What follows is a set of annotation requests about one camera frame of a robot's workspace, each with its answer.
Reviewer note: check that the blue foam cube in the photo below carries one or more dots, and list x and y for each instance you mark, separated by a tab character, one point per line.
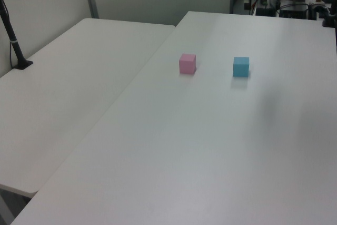
240	67

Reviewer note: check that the pink foam cube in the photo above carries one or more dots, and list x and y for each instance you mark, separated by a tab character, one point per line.
187	64

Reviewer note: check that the small black box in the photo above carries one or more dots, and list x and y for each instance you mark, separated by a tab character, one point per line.
264	12

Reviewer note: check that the black electronics box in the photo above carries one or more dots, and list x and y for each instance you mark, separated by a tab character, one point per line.
293	13

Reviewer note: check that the black table clamp with pole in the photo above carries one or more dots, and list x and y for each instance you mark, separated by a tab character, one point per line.
330	20

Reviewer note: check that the black camera stand pole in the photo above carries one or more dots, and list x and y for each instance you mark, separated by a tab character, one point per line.
13	43

